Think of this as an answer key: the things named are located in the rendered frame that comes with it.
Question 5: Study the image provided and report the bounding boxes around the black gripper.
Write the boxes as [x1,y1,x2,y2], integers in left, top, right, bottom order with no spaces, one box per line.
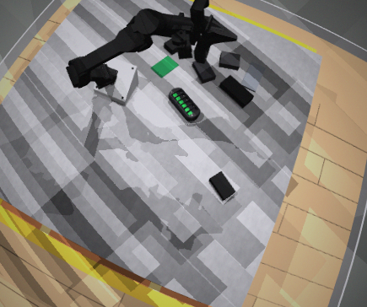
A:
[169,0,237,64]

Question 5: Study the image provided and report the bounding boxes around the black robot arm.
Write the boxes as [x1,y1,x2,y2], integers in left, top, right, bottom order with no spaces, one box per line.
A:
[66,8,193,89]

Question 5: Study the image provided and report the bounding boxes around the dark grey switch panel with green rocker switches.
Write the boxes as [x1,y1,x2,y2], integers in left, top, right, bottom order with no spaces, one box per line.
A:
[168,88,201,121]

